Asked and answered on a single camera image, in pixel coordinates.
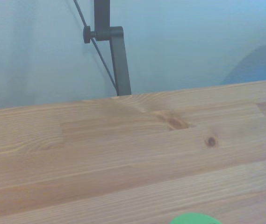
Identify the white bottle with green cap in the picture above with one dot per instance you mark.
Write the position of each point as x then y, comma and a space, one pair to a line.
194, 219

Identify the dark camera stand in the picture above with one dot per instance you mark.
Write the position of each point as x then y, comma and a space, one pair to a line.
120, 58

